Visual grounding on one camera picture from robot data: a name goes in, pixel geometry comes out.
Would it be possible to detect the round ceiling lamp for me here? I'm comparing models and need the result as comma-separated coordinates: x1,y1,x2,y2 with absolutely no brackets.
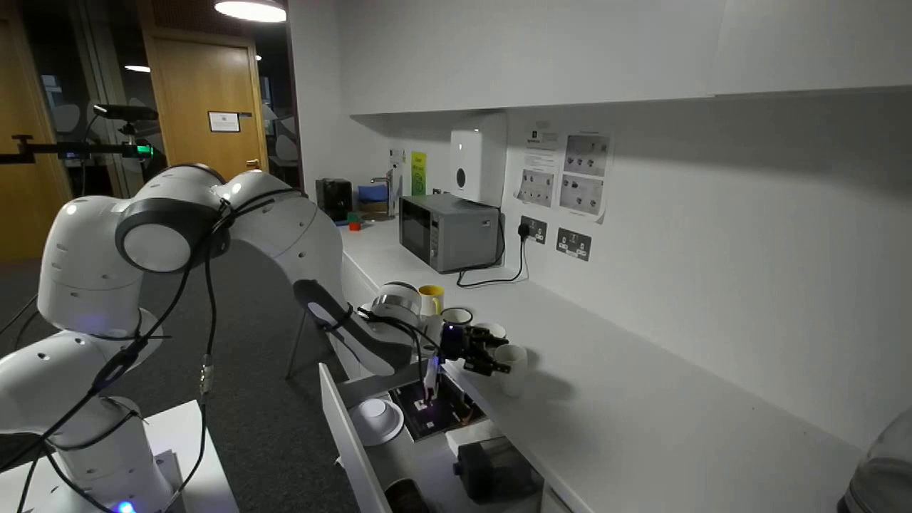
211,0,289,26

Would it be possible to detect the white open drawer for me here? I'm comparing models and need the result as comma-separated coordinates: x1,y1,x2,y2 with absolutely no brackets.
315,355,550,513

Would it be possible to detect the white wall cabinet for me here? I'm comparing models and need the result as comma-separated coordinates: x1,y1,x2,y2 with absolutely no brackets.
339,0,912,118

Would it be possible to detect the white paper towel dispenser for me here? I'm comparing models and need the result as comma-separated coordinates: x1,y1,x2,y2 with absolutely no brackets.
445,124,486,204

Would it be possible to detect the white folded napkin stack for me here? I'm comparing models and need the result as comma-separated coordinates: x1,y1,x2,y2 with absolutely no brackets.
440,419,502,449

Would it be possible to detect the white fused switch plate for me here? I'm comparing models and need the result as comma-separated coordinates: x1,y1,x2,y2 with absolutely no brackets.
557,171,607,215
515,165,557,211

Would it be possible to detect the black camera stand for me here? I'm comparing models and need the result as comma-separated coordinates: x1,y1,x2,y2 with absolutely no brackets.
0,130,158,165

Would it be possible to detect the dark translucent bag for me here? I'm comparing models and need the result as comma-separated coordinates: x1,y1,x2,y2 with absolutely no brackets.
453,436,542,503

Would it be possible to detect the blue container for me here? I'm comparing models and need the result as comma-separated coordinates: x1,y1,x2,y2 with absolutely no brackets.
352,180,396,218

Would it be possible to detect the black microwave power cable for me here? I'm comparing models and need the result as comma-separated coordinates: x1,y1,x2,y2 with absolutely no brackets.
453,224,529,289

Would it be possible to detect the plain wooden door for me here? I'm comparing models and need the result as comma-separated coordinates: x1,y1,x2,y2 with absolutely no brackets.
0,0,78,264

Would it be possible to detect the white bowl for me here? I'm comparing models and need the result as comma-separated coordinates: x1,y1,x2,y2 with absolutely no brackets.
351,392,408,449

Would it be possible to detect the white robot base platform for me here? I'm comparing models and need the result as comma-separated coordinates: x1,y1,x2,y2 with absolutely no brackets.
0,396,242,513

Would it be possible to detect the silver microwave oven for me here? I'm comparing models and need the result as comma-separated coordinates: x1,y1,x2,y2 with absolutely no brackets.
396,191,507,277

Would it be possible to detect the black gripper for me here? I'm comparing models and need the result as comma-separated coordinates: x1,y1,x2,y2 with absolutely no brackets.
435,322,512,379

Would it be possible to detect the dark double wall socket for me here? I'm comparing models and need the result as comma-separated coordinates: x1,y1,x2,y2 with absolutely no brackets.
552,224,594,264
515,212,550,248

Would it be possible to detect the white door sign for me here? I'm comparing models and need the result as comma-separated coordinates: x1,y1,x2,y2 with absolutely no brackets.
205,107,242,133

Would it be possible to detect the white base cabinet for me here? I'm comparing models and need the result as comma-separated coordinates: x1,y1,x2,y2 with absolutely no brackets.
309,244,586,513

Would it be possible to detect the grey printed wall notice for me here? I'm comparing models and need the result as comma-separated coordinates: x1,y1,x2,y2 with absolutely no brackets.
560,130,613,180

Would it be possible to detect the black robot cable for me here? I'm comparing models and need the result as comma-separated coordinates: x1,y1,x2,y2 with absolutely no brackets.
0,188,440,513

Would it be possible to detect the black countertop appliance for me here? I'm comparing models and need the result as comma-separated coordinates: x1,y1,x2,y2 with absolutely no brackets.
312,177,355,224

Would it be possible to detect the yellow green wall notice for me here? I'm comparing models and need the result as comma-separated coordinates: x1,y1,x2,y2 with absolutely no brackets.
408,147,432,200

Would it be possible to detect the white mug yellow inside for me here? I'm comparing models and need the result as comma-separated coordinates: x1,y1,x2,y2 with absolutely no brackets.
415,282,446,322

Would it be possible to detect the glass kettle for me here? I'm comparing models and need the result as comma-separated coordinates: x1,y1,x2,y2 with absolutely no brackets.
838,406,912,513

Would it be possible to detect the wooden door with sign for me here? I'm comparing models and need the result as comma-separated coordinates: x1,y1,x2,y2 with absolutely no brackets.
140,26,277,194

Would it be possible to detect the white enamel mug dark rim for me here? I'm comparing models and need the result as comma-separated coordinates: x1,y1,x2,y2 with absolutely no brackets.
439,301,476,331

